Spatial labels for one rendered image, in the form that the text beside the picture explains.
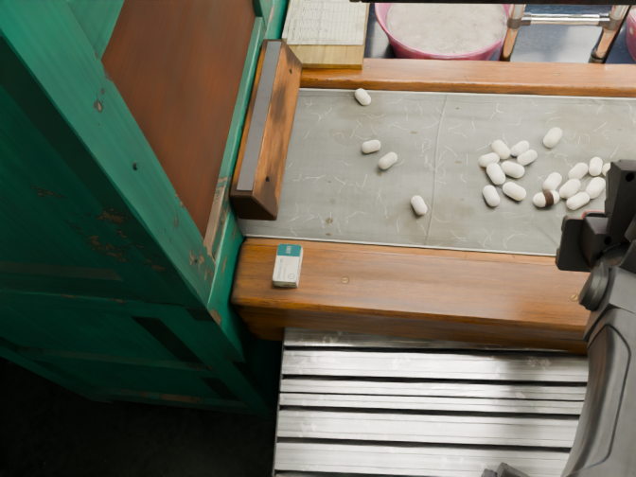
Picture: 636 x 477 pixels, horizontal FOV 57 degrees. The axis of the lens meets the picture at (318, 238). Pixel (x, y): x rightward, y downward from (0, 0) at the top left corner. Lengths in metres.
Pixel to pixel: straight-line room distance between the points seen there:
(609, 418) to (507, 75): 0.70
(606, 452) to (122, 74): 0.49
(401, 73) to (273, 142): 0.28
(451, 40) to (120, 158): 0.76
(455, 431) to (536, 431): 0.11
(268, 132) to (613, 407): 0.59
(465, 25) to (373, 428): 0.73
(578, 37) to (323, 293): 0.74
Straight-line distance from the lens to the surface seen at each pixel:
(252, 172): 0.83
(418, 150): 0.99
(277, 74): 0.95
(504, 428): 0.90
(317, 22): 1.13
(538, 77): 1.08
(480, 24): 1.20
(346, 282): 0.84
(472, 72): 1.07
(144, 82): 0.61
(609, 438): 0.48
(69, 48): 0.47
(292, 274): 0.83
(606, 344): 0.54
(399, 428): 0.88
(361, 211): 0.92
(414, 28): 1.17
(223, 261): 0.83
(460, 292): 0.84
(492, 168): 0.95
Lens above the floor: 1.54
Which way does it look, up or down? 62 degrees down
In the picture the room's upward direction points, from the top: 11 degrees counter-clockwise
